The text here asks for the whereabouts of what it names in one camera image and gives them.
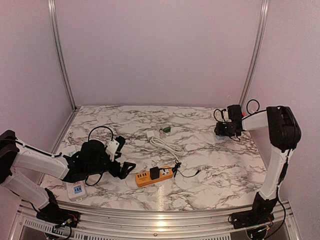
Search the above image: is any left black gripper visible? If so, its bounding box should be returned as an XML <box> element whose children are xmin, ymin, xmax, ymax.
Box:
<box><xmin>85</xmin><ymin>155</ymin><xmax>136</xmax><ymax>180</ymax></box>

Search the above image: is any orange power strip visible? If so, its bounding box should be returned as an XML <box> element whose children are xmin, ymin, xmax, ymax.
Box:
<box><xmin>135</xmin><ymin>166</ymin><xmax>174</xmax><ymax>188</ymax></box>

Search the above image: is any black adapter with cable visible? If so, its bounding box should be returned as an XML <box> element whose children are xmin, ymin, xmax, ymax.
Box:
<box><xmin>149</xmin><ymin>160</ymin><xmax>201</xmax><ymax>180</ymax></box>

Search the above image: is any green plug adapter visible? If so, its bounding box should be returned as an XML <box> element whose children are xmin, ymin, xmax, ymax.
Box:
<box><xmin>160</xmin><ymin>123</ymin><xmax>171</xmax><ymax>134</ymax></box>

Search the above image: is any white power cord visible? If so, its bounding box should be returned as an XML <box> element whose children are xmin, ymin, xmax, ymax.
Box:
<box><xmin>149</xmin><ymin>136</ymin><xmax>185</xmax><ymax>163</ymax></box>

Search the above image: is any light blue plug adapter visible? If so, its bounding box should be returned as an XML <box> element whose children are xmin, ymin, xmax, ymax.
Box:
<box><xmin>215</xmin><ymin>135</ymin><xmax>226</xmax><ymax>141</ymax></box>

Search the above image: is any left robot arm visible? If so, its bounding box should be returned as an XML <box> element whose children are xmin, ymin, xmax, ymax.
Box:
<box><xmin>0</xmin><ymin>130</ymin><xmax>136</xmax><ymax>223</ymax></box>

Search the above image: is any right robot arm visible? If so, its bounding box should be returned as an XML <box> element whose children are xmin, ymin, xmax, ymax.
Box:
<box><xmin>213</xmin><ymin>104</ymin><xmax>302</xmax><ymax>224</ymax></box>

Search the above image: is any white usb charger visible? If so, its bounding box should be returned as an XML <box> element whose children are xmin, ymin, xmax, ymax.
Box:
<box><xmin>146</xmin><ymin>131</ymin><xmax>156</xmax><ymax>142</ymax></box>

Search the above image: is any white pastel power strip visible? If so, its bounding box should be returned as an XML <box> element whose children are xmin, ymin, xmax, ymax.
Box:
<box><xmin>61</xmin><ymin>146</ymin><xmax>88</xmax><ymax>202</ymax></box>

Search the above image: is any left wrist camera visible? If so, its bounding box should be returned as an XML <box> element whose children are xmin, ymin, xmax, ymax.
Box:
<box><xmin>105</xmin><ymin>140</ymin><xmax>119</xmax><ymax>162</ymax></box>

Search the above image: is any front aluminium rail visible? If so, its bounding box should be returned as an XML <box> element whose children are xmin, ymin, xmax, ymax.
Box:
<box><xmin>7</xmin><ymin>200</ymin><xmax>302</xmax><ymax>240</ymax></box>

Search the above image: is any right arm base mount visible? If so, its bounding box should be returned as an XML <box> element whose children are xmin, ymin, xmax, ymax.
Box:
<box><xmin>228</xmin><ymin>192</ymin><xmax>278</xmax><ymax>229</ymax></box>

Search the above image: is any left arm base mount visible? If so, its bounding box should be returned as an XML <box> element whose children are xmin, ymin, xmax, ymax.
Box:
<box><xmin>36</xmin><ymin>188</ymin><xmax>80</xmax><ymax>228</ymax></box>

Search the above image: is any right aluminium frame post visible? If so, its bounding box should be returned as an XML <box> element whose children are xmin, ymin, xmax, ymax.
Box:
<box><xmin>239</xmin><ymin>0</ymin><xmax>270</xmax><ymax>106</ymax></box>

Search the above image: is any aluminium frame post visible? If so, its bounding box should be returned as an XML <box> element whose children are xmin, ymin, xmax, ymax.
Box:
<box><xmin>47</xmin><ymin>0</ymin><xmax>77</xmax><ymax>112</ymax></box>
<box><xmin>239</xmin><ymin>0</ymin><xmax>270</xmax><ymax>106</ymax></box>

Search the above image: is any left aluminium frame post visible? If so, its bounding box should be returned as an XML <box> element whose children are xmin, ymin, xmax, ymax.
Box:
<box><xmin>47</xmin><ymin>0</ymin><xmax>77</xmax><ymax>112</ymax></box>

